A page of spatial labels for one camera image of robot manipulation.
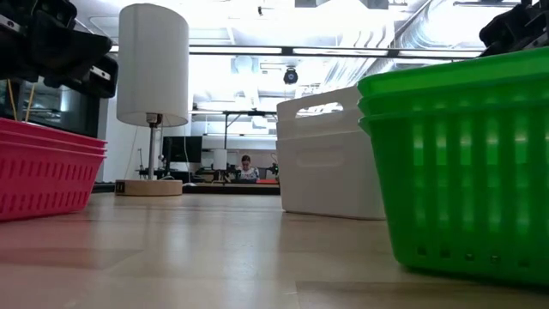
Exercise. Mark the person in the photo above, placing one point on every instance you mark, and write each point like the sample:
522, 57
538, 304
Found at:
246, 163

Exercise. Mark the linear ceiling light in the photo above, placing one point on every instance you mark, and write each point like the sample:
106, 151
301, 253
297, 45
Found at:
236, 50

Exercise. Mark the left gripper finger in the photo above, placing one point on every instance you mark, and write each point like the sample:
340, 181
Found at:
21, 56
86, 64

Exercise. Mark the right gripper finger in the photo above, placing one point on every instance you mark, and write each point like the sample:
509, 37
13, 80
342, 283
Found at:
502, 30

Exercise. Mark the black round ceiling device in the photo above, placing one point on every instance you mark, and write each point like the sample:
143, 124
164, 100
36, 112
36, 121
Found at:
290, 77

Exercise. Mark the white plastic bin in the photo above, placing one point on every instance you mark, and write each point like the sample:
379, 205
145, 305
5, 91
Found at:
317, 128
321, 193
287, 113

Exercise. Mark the white shade table lamp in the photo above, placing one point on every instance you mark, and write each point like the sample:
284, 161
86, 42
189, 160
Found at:
152, 64

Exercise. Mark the small white lamp shade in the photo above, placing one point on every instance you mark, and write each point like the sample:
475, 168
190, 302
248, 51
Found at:
219, 159

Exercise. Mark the green-lit black device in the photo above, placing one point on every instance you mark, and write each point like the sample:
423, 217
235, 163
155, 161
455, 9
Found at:
274, 171

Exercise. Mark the red plastic basket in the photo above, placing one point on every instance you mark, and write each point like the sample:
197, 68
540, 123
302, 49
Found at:
43, 132
43, 142
43, 187

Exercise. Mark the ceiling track fixture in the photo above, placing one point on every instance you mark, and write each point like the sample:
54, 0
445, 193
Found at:
480, 4

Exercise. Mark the black computer monitor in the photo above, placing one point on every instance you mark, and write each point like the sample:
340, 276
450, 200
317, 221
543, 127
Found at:
182, 149

